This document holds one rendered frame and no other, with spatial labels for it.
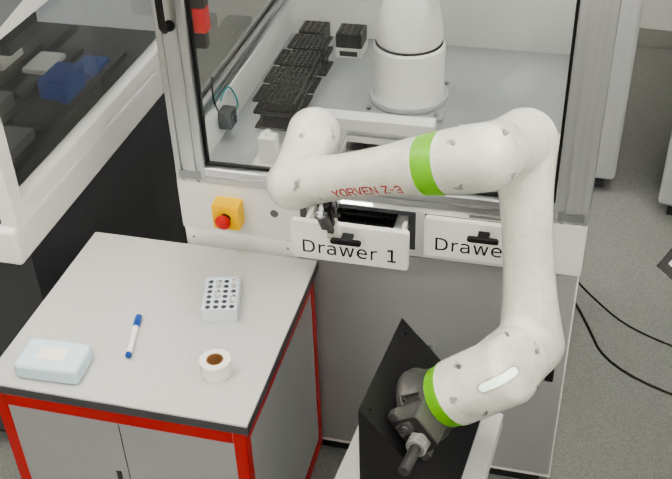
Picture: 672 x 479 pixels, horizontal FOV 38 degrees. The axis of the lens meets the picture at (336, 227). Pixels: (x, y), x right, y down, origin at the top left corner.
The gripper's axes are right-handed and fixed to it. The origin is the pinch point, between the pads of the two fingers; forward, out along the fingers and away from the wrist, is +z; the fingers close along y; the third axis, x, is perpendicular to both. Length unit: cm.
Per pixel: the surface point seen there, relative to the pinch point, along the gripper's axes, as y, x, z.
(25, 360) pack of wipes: 46, -59, -2
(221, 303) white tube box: 19.6, -23.6, 8.1
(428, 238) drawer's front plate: -6.8, 21.4, 9.9
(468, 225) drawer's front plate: -8.6, 30.9, 4.9
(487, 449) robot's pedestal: 47, 43, 1
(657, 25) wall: -272, 93, 187
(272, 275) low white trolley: 5.0, -16.3, 17.2
